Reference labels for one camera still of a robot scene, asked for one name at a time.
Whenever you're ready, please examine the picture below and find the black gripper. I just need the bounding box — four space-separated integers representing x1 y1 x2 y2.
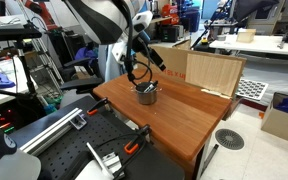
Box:
139 34 168 72

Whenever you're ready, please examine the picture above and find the black white dry-erase marker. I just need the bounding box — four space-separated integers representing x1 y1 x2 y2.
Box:
143 80 159 94

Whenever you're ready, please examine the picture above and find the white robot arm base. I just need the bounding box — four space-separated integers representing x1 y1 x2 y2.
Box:
0 116 42 180

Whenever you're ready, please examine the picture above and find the small steel pot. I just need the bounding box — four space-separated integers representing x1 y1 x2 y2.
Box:
135 83 159 106

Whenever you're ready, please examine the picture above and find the flattened cardboard box panel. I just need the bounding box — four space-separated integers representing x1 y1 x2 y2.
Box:
135 44 247 100

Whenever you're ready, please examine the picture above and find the red box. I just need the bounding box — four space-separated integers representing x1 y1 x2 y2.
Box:
160 3 182 26

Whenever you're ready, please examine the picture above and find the white paper strip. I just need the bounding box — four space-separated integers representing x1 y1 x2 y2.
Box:
200 88 233 100

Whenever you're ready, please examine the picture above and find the black orange bar clamp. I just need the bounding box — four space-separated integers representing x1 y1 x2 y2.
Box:
86 97 110 117
123 124 152 155

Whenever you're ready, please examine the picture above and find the black office chair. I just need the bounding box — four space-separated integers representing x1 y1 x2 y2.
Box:
58 56 105 95

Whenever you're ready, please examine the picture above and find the small wooden box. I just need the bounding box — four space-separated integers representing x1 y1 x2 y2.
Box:
236 28 257 44

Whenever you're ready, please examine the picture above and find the checkered calibration board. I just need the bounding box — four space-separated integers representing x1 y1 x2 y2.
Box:
235 78 270 101

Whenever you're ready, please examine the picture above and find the round floor drain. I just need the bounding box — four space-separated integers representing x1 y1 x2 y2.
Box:
214 128 246 151

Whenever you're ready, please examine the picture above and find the long white table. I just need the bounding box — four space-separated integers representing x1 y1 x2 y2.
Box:
209 33 288 57

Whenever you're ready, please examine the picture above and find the metal table leg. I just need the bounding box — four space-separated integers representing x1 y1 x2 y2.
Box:
200 143 220 178

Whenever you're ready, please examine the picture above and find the black light umbrella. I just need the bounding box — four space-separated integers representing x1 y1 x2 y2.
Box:
232 0 280 23

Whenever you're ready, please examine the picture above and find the black perforated mounting board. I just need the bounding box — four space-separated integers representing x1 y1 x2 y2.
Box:
8 95 185 180

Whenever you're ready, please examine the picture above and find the metal stepladder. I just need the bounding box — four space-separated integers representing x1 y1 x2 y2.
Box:
30 35 66 96

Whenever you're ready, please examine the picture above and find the open cardboard box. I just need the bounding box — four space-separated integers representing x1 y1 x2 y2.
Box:
260 91 288 146

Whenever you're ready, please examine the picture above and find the black tripod pole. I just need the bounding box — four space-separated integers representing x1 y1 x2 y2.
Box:
15 39 39 98

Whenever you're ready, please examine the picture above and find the blue cloth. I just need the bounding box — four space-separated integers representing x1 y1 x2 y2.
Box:
0 69 17 90

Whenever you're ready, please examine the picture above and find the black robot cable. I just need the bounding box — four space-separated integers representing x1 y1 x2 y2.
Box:
123 0 154 86

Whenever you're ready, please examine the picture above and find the aluminium extrusion rail with bracket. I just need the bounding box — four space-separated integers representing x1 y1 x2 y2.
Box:
18 107 88 157

